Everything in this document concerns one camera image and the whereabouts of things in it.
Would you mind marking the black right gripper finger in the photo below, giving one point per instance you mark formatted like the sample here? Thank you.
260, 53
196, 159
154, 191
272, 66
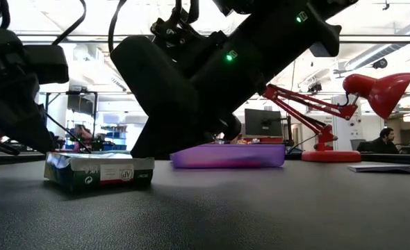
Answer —
232, 127
170, 135

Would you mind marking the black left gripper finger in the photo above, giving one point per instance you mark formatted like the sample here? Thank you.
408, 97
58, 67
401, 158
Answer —
21, 132

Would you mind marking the purple translucent plastic tray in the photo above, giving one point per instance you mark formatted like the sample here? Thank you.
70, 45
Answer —
226, 154

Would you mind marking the green crayon box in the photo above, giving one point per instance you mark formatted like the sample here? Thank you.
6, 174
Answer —
97, 172

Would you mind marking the white notepad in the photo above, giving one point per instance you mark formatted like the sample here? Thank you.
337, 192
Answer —
382, 168

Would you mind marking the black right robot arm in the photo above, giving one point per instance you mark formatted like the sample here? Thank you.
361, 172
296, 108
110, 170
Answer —
288, 38

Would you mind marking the black computer monitor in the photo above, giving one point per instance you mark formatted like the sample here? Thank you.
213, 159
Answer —
263, 122

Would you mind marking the blue storage bins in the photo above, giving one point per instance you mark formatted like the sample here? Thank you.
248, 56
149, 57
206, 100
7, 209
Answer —
114, 139

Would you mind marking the person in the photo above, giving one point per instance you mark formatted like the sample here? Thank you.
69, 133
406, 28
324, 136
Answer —
83, 135
384, 142

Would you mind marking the black ceiling device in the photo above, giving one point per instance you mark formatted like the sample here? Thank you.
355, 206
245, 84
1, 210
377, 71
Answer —
314, 87

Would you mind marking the red desk lamp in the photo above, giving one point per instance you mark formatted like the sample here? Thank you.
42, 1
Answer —
375, 90

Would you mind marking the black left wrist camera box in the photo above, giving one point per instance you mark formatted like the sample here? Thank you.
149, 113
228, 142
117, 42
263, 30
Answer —
47, 64

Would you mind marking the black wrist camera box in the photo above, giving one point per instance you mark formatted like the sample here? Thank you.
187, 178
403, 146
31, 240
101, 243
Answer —
47, 64
149, 80

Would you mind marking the black diagonal frame brace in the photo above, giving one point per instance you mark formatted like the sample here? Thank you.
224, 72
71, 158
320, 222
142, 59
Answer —
69, 133

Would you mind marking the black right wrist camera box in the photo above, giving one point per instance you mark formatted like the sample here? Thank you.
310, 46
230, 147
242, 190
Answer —
149, 80

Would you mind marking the black background rig frame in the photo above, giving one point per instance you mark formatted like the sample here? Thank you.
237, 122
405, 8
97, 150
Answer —
81, 104

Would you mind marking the black ceiling camera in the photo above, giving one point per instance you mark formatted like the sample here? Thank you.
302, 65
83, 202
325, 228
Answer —
379, 63

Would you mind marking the overhead frame crossbar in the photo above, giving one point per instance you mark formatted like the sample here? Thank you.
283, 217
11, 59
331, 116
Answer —
375, 39

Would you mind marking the grey ceiling duct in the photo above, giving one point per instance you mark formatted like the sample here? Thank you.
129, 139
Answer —
382, 52

